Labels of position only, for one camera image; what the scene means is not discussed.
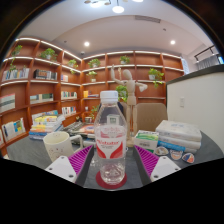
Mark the white partition with dark top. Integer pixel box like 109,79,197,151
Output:
165,64,224,155

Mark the wooden shelf unit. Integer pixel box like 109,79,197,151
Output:
0,36,185,158

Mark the dark metal railing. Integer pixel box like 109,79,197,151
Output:
194,44,221,63

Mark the stack of colourful books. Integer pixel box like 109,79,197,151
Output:
28,111,66,141

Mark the small round badge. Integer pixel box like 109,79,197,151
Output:
154,145,170,157
169,149,184,161

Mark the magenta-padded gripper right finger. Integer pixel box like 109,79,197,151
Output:
133,144,182,186

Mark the cream printed mug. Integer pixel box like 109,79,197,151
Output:
42,130,84,163

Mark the orange-blue small badge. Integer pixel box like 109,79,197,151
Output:
181,152,196,164

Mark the wooden artist mannequin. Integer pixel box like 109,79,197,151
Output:
110,64,149,148

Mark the white wall poster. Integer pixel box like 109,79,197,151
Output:
181,58,190,75

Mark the ceiling air vent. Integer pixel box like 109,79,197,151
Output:
134,14,162,24

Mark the clear plastic water bottle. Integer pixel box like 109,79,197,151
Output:
93,90,128,186

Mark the beige chair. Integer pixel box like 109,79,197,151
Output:
134,102,169,133

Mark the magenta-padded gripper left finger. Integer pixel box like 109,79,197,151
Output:
44,144,95,186

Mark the green-white small box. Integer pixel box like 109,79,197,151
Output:
132,129,160,152

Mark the open magazines pile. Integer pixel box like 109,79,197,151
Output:
63,121,98,139

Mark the branched ceiling lamp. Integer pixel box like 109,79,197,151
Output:
83,0,144,15

